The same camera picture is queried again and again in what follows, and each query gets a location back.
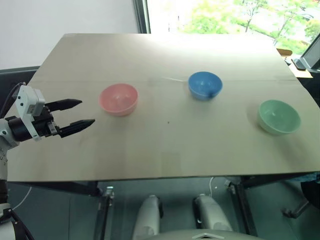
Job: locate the silver robot left leg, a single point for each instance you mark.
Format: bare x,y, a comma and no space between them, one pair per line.
147,217

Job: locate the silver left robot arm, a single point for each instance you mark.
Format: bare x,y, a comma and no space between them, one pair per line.
10,140

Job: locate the green plastic bowl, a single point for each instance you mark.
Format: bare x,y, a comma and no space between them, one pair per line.
278,116

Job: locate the wooden side desk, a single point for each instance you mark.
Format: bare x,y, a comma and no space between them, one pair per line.
290,60

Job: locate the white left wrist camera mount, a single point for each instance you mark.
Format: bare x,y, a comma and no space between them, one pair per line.
27,105

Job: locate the blue plastic bowl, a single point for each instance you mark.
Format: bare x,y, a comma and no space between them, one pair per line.
205,85

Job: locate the black device on desk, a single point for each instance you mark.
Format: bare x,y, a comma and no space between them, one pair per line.
297,63

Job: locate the dark window frame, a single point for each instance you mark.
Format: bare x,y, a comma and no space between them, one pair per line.
141,16

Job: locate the silver robot leg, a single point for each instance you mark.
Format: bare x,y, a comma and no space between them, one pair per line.
212,215
147,217

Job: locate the silver robot right leg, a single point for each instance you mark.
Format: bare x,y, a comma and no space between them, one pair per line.
212,215

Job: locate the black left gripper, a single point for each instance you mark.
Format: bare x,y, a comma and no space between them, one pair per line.
42,123

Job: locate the pink plastic bowl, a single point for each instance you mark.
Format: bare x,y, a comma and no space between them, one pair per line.
118,99

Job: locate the black table frame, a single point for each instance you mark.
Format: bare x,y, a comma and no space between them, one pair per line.
247,200

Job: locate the silver robot torso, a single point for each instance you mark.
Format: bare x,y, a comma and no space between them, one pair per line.
202,235

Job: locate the grey monitor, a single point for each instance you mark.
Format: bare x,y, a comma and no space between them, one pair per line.
312,53

